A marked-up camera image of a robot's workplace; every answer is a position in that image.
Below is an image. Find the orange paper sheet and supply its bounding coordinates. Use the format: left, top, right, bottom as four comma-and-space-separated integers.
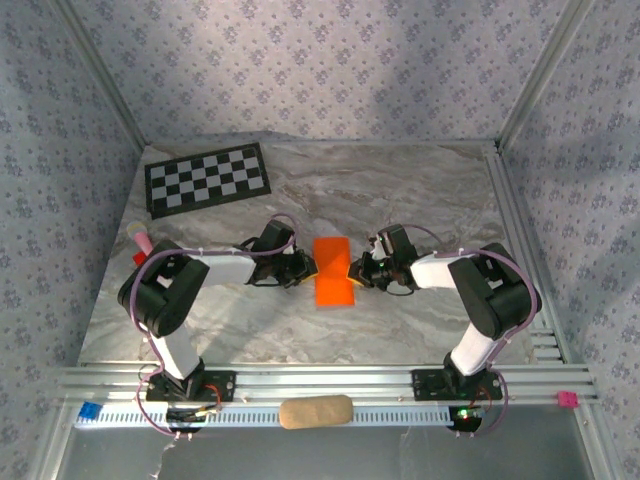
312, 236, 356, 307

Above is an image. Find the black and white checkerboard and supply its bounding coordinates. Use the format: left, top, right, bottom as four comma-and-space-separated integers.
143, 142, 272, 221

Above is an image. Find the tan cork oval pad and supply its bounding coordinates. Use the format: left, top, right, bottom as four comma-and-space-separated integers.
278, 394, 355, 431

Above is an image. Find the black right controller board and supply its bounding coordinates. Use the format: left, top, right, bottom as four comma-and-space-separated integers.
448, 405, 487, 433

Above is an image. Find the black controller board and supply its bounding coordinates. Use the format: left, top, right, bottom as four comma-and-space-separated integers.
448, 405, 487, 433
166, 407, 224, 434

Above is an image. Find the black left controller board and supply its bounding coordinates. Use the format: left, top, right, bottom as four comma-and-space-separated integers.
166, 407, 224, 434

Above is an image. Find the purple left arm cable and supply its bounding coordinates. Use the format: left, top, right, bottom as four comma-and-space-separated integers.
128, 213, 301, 441

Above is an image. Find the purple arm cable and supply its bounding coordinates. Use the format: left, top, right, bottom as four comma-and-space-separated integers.
399, 224, 544, 440
128, 213, 301, 441

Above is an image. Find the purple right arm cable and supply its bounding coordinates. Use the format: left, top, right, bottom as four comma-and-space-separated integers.
399, 224, 544, 440

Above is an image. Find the long aluminium mounting rail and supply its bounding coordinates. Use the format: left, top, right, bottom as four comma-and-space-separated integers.
54, 363, 599, 406

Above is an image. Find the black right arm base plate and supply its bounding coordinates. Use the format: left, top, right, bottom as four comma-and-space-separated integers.
410, 368, 504, 402

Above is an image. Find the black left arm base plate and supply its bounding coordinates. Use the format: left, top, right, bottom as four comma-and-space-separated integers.
144, 369, 237, 404

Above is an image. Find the aluminium side rail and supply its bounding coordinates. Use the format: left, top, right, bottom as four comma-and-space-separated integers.
482, 144, 569, 364

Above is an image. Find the white slotted cable duct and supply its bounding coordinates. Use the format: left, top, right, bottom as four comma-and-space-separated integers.
73, 403, 459, 429

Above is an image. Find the aluminium frame post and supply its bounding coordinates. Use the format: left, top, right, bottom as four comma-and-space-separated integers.
49, 0, 150, 154
497, 0, 597, 154

